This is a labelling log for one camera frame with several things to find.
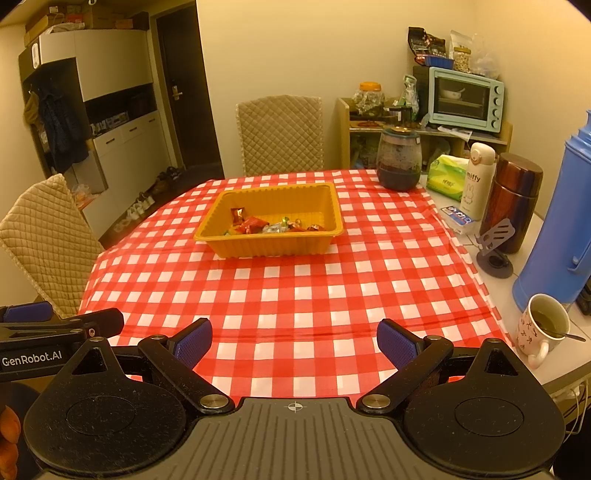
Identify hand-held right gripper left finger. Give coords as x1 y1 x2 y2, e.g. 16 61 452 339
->
57 318 236 415

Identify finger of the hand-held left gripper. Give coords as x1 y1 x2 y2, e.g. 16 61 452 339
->
0 302 63 328
62 308 125 346

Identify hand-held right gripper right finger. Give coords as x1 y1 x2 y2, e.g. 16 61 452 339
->
355 318 544 415

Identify orange plastic tray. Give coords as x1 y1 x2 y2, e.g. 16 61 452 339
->
192 182 345 258

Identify person's left hand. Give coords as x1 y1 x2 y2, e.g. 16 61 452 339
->
0 405 22 480

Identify beige quilted chair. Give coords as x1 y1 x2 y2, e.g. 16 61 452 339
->
0 173 106 319

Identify red checked tablecloth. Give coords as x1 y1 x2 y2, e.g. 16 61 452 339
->
76 168 516 400

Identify grey phone stand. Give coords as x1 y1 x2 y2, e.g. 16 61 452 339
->
475 217 515 280

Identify row of shoes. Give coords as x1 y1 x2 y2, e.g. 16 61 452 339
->
115 165 181 232

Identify white patterned mug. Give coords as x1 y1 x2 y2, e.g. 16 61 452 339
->
515 292 574 370

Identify small blue white box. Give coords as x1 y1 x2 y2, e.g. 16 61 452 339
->
439 205 479 236

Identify green tissue pack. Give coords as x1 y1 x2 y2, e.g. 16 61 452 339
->
425 154 470 203

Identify metal spoon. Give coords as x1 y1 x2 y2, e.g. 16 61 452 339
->
534 320 587 343

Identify white cabinet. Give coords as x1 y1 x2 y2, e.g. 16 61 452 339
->
18 27 163 232

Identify white rabbit print bottle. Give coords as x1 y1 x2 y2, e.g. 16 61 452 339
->
459 141 498 223

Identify brown metal thermos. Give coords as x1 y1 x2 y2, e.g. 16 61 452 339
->
479 152 544 255

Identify glass jar with dark contents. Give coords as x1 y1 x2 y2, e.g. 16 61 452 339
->
376 126 424 191

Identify dark hanging jacket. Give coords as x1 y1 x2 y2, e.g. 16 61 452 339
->
36 87 91 172

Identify black device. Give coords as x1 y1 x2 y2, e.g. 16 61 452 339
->
574 276 591 317

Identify blue thermos jug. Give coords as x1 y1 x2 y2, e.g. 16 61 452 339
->
512 109 591 315

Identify brown hanging bag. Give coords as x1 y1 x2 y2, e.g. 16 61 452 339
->
23 91 42 128

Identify wooden shelf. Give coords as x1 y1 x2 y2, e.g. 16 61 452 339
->
334 96 513 169

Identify beige chair back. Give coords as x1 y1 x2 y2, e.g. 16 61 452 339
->
235 95 323 177

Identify dark door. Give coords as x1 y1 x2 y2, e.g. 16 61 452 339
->
154 8 225 179

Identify plastic jar with orange lid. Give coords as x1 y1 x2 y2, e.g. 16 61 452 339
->
352 81 387 116

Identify green white bag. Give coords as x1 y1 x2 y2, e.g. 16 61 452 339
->
397 74 420 122

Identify light blue toaster oven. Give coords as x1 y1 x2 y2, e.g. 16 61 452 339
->
427 66 505 135

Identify blue basket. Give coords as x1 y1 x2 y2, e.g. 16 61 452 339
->
417 54 456 69

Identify jar of nuts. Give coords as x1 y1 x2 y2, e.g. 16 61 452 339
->
452 45 473 73

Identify clear plastic bag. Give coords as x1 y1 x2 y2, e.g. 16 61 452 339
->
450 30 502 77

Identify dark snack bag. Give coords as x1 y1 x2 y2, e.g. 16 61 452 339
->
407 26 447 56

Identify white cables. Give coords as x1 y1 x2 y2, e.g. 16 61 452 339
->
551 385 591 435

